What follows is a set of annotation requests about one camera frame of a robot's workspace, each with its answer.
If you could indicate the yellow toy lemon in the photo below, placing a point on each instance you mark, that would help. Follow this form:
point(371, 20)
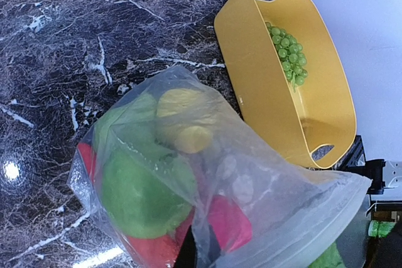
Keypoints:
point(184, 120)

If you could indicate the clear dotted zip top bag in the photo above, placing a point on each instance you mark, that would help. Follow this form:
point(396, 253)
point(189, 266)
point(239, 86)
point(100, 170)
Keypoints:
point(296, 213)

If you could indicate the yellow plastic basket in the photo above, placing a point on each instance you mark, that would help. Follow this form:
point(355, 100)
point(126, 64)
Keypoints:
point(309, 120)

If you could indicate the green toy guava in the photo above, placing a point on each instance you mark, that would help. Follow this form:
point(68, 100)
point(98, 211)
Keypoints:
point(146, 199)

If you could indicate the green toy grapes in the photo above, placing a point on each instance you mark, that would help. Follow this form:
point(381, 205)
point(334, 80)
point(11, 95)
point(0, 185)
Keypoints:
point(291, 55)

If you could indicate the green toy cucumber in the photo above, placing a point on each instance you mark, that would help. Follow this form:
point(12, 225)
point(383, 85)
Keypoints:
point(331, 258)

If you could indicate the orange toy carrot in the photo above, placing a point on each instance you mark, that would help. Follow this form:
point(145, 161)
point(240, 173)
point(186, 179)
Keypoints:
point(88, 156)

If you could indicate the black front rail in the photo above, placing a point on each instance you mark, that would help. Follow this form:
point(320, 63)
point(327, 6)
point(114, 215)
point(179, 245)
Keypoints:
point(355, 156)

